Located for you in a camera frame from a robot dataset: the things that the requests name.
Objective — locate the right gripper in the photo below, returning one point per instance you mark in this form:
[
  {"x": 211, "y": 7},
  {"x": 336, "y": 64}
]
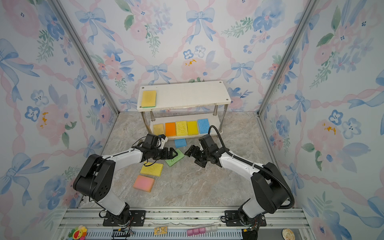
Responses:
[{"x": 197, "y": 150}]

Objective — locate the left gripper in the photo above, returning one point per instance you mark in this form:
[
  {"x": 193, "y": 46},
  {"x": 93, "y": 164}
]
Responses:
[{"x": 165, "y": 155}]

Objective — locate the green sponge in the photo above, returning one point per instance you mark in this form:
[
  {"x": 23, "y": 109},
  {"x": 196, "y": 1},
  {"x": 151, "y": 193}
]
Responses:
[{"x": 175, "y": 159}]

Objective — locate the bright yellow sponge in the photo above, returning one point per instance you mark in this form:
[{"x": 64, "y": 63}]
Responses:
[{"x": 193, "y": 129}]

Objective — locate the orange sponge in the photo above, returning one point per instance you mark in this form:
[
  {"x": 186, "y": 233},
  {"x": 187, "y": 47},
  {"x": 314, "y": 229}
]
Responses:
[{"x": 170, "y": 129}]

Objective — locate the yellow cellulose sponge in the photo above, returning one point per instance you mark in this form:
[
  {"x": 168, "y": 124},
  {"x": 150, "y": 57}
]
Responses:
[{"x": 182, "y": 128}]

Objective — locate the pale yellow orange-backed sponge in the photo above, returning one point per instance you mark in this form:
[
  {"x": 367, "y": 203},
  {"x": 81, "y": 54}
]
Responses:
[{"x": 158, "y": 129}]

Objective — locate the blue sponge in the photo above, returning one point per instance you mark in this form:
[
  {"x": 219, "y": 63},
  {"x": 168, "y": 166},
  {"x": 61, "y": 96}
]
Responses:
[
  {"x": 180, "y": 143},
  {"x": 204, "y": 126}
]

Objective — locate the yellow green-backed sponge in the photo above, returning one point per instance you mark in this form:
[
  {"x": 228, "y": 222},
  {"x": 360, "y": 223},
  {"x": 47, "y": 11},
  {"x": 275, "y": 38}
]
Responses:
[{"x": 149, "y": 99}]

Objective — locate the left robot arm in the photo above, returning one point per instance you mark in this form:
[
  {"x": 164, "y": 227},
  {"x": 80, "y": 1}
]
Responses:
[{"x": 96, "y": 176}]

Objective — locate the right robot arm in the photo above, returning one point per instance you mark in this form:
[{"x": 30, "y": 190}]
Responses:
[{"x": 271, "y": 192}]

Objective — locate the white two-tier shelf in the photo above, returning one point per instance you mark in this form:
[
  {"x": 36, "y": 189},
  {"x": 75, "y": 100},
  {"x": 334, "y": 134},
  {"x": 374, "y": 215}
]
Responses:
[{"x": 186, "y": 96}]

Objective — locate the yellow sponge left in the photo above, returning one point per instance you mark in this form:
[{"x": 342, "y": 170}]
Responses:
[{"x": 153, "y": 169}]

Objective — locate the pink sponge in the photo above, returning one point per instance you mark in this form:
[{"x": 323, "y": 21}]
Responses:
[{"x": 144, "y": 183}]

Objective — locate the small circuit board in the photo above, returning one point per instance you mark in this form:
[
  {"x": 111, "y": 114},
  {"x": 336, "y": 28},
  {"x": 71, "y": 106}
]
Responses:
[{"x": 160, "y": 230}]

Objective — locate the pink block strip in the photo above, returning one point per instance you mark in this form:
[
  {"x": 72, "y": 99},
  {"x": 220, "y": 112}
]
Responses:
[{"x": 201, "y": 231}]

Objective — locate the colourful toy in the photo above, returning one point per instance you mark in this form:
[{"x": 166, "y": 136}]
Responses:
[{"x": 78, "y": 233}]

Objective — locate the round patterned disc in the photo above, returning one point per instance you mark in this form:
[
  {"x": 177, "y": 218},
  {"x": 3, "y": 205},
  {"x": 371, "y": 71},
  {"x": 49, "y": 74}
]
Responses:
[{"x": 288, "y": 234}]

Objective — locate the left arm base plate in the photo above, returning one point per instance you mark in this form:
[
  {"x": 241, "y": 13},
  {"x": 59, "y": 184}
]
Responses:
[{"x": 134, "y": 218}]

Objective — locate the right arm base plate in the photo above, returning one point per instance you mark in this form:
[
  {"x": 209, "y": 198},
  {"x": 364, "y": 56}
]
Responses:
[{"x": 240, "y": 219}]

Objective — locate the left corner metal post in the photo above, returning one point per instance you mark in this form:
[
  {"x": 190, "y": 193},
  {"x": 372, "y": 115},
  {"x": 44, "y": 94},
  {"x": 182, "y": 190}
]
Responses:
[{"x": 60, "y": 12}]

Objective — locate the corner metal post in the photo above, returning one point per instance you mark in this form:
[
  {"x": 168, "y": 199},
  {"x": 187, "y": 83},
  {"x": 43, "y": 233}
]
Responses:
[
  {"x": 291, "y": 47},
  {"x": 60, "y": 12}
]

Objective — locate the right corner metal post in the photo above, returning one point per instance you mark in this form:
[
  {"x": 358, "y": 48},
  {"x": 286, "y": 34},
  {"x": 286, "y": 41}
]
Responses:
[{"x": 291, "y": 47}]

